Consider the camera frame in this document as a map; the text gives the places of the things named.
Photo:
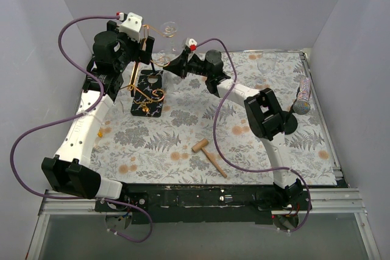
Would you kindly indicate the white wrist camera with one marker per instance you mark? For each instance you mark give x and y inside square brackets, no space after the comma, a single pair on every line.
[189,45]
[131,26]

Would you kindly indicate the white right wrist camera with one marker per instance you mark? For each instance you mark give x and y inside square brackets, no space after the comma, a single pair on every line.
[189,45]

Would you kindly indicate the aluminium frame rail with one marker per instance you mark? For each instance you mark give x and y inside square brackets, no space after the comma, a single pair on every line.
[336,200]

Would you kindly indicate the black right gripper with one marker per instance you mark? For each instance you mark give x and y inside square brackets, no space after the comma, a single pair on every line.
[184,67]

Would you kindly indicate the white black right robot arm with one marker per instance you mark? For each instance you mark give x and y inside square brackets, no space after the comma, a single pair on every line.
[264,114]

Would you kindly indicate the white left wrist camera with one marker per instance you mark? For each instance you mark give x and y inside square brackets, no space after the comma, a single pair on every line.
[131,26]

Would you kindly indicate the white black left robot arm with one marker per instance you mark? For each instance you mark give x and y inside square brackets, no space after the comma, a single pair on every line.
[113,49]

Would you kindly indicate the wooden toy mallet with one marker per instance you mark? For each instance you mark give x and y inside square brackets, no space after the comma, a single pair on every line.
[201,147]

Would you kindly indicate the clear wine glass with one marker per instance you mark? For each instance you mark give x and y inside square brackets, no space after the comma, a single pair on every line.
[169,30]
[266,63]

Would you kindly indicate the black marbled rack base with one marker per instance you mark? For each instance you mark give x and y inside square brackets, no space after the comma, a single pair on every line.
[149,95]

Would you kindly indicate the gold wire wine glass rack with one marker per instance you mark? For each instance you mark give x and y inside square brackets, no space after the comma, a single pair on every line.
[157,63]

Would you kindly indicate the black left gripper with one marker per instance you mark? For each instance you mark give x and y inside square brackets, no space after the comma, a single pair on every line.
[146,49]

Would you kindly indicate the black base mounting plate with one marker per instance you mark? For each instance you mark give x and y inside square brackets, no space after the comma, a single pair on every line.
[196,203]

